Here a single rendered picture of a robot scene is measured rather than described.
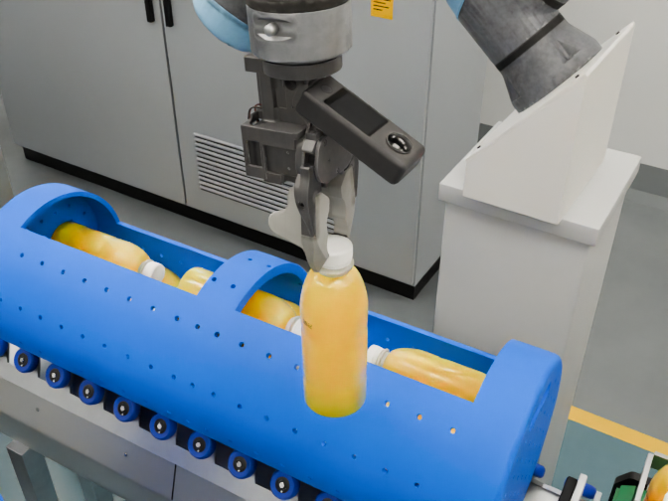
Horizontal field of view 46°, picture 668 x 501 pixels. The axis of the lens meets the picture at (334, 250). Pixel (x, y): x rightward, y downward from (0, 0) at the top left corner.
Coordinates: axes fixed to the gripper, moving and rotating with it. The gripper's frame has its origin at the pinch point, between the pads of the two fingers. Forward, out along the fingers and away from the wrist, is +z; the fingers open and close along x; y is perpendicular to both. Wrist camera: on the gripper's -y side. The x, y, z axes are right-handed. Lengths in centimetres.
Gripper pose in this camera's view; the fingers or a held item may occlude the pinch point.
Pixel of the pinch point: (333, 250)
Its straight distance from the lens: 79.1
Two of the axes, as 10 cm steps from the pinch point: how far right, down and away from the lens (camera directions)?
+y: -8.8, -2.1, 4.3
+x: -4.8, 4.8, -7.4
